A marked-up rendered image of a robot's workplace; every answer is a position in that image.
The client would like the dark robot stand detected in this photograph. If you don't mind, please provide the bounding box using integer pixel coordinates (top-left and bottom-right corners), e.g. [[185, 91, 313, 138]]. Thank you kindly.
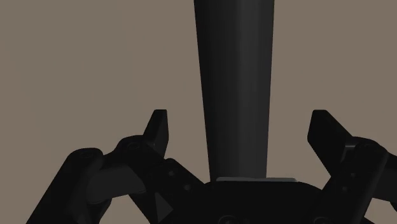
[[193, 0, 275, 183]]

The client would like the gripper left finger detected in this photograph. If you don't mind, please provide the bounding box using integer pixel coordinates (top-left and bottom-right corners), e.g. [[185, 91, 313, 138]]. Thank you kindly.
[[26, 109, 205, 224]]

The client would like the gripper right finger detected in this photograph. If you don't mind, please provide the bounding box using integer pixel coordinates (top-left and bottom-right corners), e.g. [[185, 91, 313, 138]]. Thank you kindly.
[[307, 109, 397, 224]]

